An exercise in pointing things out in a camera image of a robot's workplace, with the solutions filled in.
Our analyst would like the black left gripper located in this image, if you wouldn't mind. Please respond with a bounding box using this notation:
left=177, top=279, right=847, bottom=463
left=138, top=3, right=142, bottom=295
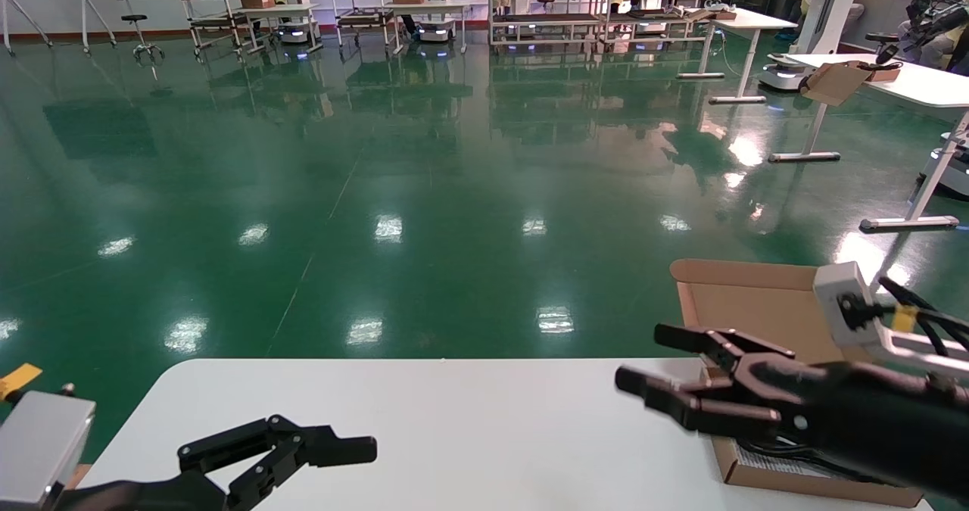
left=53, top=416, right=378, bottom=511

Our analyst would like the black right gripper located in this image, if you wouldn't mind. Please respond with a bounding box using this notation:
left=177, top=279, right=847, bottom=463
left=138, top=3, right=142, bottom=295
left=614, top=322, right=969, bottom=498

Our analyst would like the brown cardboard storage box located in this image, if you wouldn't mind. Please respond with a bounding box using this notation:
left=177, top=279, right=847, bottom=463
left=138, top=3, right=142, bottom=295
left=670, top=260, right=924, bottom=508

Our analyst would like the black power cord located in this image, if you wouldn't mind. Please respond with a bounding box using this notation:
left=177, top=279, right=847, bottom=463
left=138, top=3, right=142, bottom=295
left=738, top=437, right=902, bottom=488

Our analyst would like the white printed manual sheet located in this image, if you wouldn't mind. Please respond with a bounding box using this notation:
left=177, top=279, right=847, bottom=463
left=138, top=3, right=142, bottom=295
left=736, top=444, right=837, bottom=480

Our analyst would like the long white table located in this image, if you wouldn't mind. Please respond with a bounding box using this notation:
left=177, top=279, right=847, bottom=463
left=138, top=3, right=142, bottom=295
left=768, top=53, right=969, bottom=233

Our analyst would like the white standing desk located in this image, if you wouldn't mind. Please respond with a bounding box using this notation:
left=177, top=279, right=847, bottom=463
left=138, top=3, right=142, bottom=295
left=676, top=8, right=798, bottom=105

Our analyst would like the metal shelf rack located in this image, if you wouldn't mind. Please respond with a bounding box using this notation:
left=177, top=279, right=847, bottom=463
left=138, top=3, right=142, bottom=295
left=488, top=0, right=609, bottom=48
left=606, top=0, right=729, bottom=45

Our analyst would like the tall white robot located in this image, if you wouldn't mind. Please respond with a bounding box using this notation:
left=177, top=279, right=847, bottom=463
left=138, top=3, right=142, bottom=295
left=759, top=0, right=868, bottom=92

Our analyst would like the seated person in yellow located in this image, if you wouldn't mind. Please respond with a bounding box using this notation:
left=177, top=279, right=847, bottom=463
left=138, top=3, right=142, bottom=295
left=905, top=11, right=969, bottom=71

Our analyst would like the metal trolley cart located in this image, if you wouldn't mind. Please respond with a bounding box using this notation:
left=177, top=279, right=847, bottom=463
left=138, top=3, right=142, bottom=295
left=331, top=0, right=394, bottom=48
left=180, top=0, right=248, bottom=56

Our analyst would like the white work table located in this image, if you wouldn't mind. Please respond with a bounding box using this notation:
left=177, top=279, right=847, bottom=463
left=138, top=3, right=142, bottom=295
left=385, top=0, right=472, bottom=56
left=235, top=4, right=324, bottom=56

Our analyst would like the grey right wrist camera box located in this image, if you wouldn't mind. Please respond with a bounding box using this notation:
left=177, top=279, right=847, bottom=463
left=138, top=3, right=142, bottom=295
left=812, top=261, right=969, bottom=382

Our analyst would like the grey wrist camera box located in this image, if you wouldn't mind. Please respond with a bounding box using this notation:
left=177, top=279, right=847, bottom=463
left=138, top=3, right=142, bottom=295
left=0, top=385, right=97, bottom=510
left=812, top=261, right=969, bottom=382

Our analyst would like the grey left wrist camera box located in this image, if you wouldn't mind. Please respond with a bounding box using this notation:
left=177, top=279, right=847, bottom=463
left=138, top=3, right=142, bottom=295
left=0, top=385, right=97, bottom=510

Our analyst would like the yellow cable tag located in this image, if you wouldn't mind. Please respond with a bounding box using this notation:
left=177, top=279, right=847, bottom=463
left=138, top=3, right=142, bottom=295
left=0, top=364, right=44, bottom=404

